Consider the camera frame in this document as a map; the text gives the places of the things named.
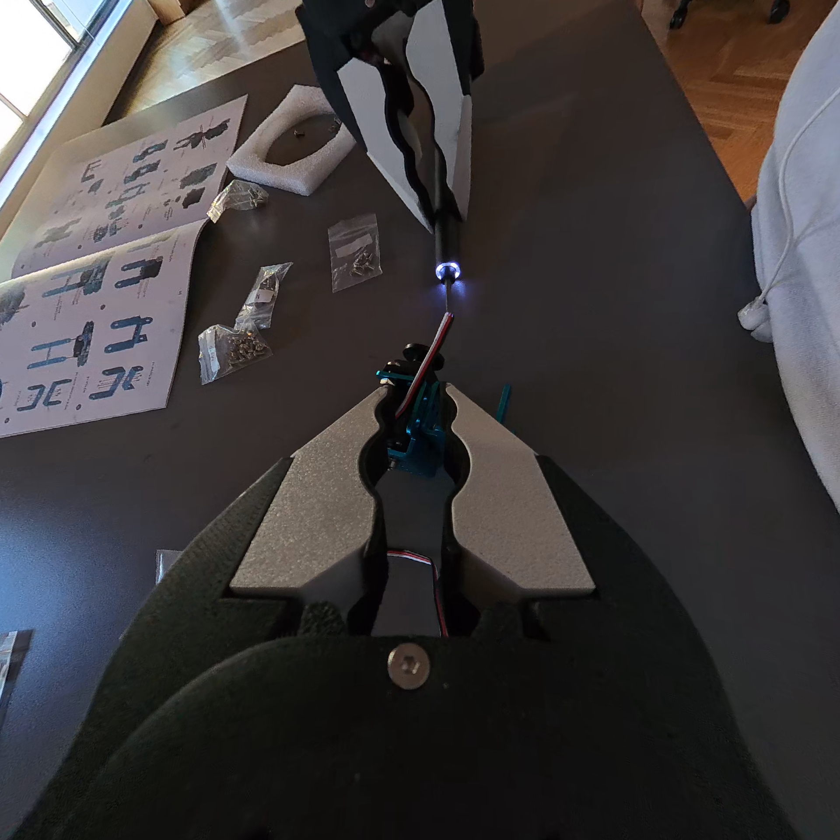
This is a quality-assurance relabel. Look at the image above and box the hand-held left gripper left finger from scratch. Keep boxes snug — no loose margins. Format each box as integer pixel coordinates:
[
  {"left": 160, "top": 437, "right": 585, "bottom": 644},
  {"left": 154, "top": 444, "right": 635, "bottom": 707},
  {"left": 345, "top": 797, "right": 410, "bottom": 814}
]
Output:
[{"left": 230, "top": 386, "right": 395, "bottom": 635}]

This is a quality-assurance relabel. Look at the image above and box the instruction booklet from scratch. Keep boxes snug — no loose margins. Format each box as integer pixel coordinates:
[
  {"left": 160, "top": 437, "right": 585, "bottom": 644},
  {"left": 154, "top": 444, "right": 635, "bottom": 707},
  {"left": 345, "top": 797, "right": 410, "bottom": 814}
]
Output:
[{"left": 0, "top": 94, "right": 249, "bottom": 439}]

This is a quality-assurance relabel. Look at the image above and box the black office chair base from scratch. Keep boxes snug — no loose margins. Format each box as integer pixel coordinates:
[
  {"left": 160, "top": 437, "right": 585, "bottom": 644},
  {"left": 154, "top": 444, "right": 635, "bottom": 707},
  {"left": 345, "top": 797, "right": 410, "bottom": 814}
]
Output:
[{"left": 668, "top": 0, "right": 791, "bottom": 28}]

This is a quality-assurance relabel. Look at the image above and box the clear bag of metal nuts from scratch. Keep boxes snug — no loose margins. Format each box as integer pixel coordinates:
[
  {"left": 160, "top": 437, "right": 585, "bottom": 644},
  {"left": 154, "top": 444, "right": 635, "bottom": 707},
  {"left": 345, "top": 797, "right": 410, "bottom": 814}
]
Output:
[{"left": 198, "top": 322, "right": 273, "bottom": 386}]

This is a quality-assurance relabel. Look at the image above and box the dark grey desk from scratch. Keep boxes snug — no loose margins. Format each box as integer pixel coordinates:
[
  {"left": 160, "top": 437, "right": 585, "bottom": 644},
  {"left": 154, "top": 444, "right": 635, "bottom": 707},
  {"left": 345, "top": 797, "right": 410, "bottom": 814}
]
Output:
[{"left": 0, "top": 0, "right": 840, "bottom": 840}]

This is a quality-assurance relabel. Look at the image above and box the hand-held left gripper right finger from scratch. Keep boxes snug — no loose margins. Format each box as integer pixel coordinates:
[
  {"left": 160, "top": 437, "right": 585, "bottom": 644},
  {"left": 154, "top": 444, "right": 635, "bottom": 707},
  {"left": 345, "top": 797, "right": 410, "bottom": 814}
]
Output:
[{"left": 445, "top": 384, "right": 598, "bottom": 632}]

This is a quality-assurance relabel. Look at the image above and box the large window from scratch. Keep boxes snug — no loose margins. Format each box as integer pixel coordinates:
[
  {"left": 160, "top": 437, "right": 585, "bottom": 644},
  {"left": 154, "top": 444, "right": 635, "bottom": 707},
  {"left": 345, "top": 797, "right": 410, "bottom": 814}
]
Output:
[{"left": 0, "top": 0, "right": 126, "bottom": 204}]

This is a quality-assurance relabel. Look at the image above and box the white foam piece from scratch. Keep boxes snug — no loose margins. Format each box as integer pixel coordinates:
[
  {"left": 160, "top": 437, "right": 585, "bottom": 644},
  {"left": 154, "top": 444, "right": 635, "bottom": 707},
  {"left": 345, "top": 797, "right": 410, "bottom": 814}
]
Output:
[{"left": 226, "top": 84, "right": 355, "bottom": 196}]

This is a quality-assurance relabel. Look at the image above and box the black screwdriver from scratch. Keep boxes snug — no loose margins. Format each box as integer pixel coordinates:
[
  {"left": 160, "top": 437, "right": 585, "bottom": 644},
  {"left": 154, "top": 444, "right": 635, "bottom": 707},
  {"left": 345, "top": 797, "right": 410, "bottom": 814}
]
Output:
[{"left": 420, "top": 108, "right": 463, "bottom": 315}]

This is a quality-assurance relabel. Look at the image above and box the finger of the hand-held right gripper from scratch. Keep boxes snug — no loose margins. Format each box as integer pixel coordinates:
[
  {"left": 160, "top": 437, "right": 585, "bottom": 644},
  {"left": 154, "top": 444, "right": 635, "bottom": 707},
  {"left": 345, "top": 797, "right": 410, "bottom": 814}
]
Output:
[
  {"left": 403, "top": 0, "right": 475, "bottom": 222},
  {"left": 338, "top": 56, "right": 439, "bottom": 235}
]

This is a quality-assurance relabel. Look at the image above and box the servo with blue bracket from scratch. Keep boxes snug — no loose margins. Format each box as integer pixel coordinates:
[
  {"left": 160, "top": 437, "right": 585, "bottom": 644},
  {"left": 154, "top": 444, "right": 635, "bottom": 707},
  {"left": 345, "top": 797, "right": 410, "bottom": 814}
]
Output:
[{"left": 376, "top": 341, "right": 513, "bottom": 476}]

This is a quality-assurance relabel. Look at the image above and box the person's white top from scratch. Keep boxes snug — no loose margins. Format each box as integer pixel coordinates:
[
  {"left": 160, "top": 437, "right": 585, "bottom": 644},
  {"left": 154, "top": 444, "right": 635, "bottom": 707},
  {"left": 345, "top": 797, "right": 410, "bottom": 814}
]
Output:
[{"left": 738, "top": 7, "right": 840, "bottom": 513}]

